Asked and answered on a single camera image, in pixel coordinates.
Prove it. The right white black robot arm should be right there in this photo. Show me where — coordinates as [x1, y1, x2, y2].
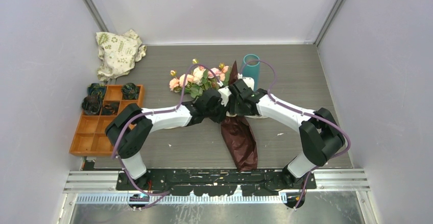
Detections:
[218, 78, 348, 189]

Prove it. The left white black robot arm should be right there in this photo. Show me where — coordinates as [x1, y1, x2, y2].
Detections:
[105, 87, 231, 190]

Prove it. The pink flower bouquet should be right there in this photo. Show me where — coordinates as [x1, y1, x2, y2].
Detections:
[169, 63, 231, 98]

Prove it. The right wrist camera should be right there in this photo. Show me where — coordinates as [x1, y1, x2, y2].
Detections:
[238, 74, 255, 91]

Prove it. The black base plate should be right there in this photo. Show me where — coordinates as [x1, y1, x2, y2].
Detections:
[136, 169, 317, 196]

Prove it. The orange compartment tray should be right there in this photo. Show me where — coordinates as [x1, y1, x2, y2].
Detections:
[69, 85, 145, 157]

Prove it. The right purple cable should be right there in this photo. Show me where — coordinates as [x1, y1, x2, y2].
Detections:
[240, 59, 352, 210]

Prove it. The dark red wrapping paper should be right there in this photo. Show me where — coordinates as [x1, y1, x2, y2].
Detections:
[220, 61, 258, 172]

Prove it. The dark rolled item left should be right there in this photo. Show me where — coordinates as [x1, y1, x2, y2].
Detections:
[81, 95, 102, 116]

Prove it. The aluminium rail frame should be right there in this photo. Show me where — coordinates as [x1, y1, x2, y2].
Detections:
[64, 168, 370, 208]

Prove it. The cream printed cloth bag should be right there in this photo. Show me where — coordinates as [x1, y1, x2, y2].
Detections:
[95, 29, 147, 82]

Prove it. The dark rolled item top-right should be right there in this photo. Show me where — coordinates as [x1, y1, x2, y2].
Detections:
[121, 83, 140, 100]

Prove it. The teal cylindrical vase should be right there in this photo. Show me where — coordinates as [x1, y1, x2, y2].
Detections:
[242, 54, 260, 91]

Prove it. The dark rolled item top-left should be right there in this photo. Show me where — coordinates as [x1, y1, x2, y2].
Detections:
[87, 83, 107, 99]

